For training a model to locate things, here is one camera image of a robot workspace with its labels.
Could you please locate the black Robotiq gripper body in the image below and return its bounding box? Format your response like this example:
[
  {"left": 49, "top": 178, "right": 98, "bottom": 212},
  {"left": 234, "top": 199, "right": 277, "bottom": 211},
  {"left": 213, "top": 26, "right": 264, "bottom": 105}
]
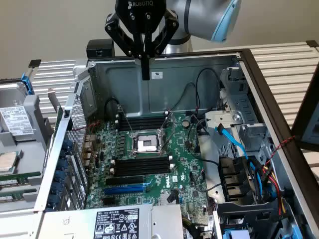
[{"left": 115, "top": 0, "right": 166, "bottom": 34}]

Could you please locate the green RAM stick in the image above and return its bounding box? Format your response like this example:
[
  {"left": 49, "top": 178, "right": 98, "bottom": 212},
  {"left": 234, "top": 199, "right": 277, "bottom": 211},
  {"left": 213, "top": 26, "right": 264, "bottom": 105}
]
[
  {"left": 0, "top": 188, "right": 38, "bottom": 202},
  {"left": 0, "top": 171, "right": 41, "bottom": 187}
]

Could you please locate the black box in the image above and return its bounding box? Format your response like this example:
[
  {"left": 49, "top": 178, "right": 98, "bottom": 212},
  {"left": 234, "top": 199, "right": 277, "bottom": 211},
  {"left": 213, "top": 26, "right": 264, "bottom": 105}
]
[{"left": 86, "top": 39, "right": 116, "bottom": 60}]

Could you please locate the open grey PC case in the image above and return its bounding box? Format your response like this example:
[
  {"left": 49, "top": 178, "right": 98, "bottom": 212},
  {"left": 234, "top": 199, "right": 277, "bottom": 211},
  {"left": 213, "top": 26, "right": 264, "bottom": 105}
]
[{"left": 33, "top": 48, "right": 319, "bottom": 239}]

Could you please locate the thin metal locking lever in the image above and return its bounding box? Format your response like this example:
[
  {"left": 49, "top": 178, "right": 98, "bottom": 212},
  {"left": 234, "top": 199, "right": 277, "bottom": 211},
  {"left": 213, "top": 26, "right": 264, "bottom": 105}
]
[
  {"left": 126, "top": 148, "right": 162, "bottom": 154},
  {"left": 116, "top": 104, "right": 134, "bottom": 132}
]

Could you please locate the silver socket cover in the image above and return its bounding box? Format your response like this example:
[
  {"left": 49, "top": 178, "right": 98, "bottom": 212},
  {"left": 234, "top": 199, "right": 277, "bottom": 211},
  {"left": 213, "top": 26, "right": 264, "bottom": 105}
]
[{"left": 159, "top": 111, "right": 175, "bottom": 153}]

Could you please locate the metal disk bay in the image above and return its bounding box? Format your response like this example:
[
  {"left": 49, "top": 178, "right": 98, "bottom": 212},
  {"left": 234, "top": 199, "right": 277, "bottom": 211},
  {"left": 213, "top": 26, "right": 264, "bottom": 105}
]
[{"left": 204, "top": 66, "right": 270, "bottom": 160}]

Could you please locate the CPU socket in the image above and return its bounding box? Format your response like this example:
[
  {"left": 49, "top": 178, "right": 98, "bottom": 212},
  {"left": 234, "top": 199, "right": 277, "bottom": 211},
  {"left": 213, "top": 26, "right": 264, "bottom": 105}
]
[{"left": 129, "top": 130, "right": 163, "bottom": 157}]

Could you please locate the silver port block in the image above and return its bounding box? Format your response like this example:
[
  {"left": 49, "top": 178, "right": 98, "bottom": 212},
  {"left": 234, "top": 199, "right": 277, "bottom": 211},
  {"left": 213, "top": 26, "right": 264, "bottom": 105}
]
[{"left": 81, "top": 134, "right": 97, "bottom": 167}]

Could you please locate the green motherboard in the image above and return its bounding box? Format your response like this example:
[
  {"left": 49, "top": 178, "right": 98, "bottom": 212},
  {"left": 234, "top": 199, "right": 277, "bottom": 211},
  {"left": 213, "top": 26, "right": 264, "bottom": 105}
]
[{"left": 86, "top": 112, "right": 215, "bottom": 232}]

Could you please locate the silver hard disk with label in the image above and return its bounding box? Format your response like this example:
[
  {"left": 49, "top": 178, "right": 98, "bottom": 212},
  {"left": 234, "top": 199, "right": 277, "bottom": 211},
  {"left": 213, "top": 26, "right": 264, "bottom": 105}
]
[{"left": 0, "top": 81, "right": 35, "bottom": 140}]

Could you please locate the long black expansion slot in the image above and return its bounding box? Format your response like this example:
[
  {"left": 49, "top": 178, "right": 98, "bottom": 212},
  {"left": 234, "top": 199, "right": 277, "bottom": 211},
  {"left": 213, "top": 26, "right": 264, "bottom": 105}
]
[{"left": 105, "top": 175, "right": 145, "bottom": 186}]

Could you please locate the blue expansion slot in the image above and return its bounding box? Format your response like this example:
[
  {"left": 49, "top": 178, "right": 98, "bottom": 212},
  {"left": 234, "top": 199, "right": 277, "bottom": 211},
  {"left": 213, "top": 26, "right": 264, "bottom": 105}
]
[{"left": 103, "top": 184, "right": 147, "bottom": 196}]

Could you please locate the black plastic fan shroud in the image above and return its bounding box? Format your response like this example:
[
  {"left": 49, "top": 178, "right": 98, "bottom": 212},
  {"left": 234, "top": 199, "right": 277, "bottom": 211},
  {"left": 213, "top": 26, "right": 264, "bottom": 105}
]
[{"left": 217, "top": 156, "right": 261, "bottom": 203}]

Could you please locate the small silver heatsink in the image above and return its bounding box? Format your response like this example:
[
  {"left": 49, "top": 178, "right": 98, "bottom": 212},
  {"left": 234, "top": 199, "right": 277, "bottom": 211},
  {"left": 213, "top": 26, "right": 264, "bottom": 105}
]
[{"left": 159, "top": 194, "right": 180, "bottom": 206}]

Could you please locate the silver CPU chip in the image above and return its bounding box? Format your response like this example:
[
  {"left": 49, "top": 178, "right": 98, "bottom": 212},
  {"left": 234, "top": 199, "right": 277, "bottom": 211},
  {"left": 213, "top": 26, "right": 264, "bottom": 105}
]
[{"left": 0, "top": 150, "right": 20, "bottom": 173}]

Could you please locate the dark computer case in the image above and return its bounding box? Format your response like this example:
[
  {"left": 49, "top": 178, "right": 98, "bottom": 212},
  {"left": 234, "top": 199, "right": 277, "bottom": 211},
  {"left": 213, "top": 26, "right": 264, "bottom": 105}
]
[{"left": 291, "top": 62, "right": 319, "bottom": 151}]

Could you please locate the silver power supply with label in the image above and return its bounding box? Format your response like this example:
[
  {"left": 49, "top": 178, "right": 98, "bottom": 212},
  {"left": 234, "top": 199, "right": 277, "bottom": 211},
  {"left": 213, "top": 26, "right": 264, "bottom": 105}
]
[{"left": 37, "top": 203, "right": 184, "bottom": 239}]

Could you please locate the black plastic disk bay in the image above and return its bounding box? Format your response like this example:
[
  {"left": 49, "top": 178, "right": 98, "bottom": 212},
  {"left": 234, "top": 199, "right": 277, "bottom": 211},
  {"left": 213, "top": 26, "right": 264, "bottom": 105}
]
[{"left": 215, "top": 200, "right": 284, "bottom": 239}]

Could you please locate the light blue plastic piece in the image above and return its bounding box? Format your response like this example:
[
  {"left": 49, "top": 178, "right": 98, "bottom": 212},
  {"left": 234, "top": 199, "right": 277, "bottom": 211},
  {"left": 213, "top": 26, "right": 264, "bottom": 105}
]
[{"left": 223, "top": 229, "right": 252, "bottom": 239}]

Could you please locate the low black wire arch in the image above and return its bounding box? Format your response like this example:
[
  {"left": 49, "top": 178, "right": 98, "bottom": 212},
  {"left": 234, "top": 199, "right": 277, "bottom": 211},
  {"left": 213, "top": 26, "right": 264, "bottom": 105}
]
[{"left": 171, "top": 82, "right": 198, "bottom": 112}]

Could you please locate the tall black wire loop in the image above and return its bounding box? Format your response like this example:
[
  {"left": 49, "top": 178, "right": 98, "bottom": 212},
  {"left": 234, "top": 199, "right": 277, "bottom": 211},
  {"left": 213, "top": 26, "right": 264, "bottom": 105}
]
[{"left": 195, "top": 68, "right": 223, "bottom": 112}]

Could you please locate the thick black wire loop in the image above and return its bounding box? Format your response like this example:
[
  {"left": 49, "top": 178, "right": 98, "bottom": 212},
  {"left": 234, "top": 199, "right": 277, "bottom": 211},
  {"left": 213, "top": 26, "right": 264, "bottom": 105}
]
[{"left": 104, "top": 98, "right": 120, "bottom": 119}]

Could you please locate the graphics card with silver bracket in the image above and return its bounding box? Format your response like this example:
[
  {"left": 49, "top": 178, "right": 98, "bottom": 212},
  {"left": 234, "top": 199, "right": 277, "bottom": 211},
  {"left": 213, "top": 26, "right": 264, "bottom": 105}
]
[{"left": 46, "top": 87, "right": 65, "bottom": 132}]

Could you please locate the thin red wire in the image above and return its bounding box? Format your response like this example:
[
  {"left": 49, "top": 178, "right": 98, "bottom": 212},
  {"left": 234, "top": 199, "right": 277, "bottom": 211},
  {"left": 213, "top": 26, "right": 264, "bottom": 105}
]
[{"left": 71, "top": 120, "right": 102, "bottom": 132}]

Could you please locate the flat blue SATA wire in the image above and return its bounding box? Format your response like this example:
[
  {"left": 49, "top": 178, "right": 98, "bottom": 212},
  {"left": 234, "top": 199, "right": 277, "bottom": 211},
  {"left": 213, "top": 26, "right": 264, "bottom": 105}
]
[{"left": 214, "top": 123, "right": 250, "bottom": 160}]

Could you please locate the black curved wire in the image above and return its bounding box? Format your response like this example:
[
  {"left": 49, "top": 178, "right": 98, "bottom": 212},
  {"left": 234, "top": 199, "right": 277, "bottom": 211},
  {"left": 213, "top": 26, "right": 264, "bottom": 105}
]
[{"left": 187, "top": 119, "right": 220, "bottom": 165}]

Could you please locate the thin black wire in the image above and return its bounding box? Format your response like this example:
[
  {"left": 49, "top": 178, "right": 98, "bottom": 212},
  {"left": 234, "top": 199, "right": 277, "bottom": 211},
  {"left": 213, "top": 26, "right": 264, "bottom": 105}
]
[{"left": 195, "top": 170, "right": 222, "bottom": 193}]

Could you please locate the red black twisted wire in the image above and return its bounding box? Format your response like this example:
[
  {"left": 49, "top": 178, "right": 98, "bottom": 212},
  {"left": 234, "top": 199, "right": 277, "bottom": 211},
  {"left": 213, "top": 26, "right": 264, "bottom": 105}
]
[{"left": 264, "top": 135, "right": 297, "bottom": 166}]

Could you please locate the black wire connector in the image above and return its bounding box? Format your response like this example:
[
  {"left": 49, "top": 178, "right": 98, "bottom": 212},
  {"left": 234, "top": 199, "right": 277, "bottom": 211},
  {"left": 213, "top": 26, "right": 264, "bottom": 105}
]
[{"left": 166, "top": 189, "right": 180, "bottom": 204}]

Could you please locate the round blue wire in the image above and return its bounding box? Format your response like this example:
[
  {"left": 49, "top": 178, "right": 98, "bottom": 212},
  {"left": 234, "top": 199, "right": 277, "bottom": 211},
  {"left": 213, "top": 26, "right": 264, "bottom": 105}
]
[{"left": 248, "top": 159, "right": 264, "bottom": 195}]

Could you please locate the red power wire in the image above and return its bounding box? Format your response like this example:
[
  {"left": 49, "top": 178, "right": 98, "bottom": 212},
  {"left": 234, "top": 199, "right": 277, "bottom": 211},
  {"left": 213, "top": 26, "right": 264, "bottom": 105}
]
[{"left": 265, "top": 169, "right": 282, "bottom": 195}]

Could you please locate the yellow black wire bundle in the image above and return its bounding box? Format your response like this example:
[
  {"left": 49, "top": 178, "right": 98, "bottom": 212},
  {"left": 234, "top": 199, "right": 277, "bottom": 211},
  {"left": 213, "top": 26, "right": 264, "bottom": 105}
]
[{"left": 182, "top": 216, "right": 200, "bottom": 232}]

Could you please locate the yellow power wire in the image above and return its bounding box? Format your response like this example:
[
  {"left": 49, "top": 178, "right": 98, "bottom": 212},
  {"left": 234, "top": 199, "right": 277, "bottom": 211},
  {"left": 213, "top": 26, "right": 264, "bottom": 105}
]
[{"left": 270, "top": 171, "right": 287, "bottom": 215}]

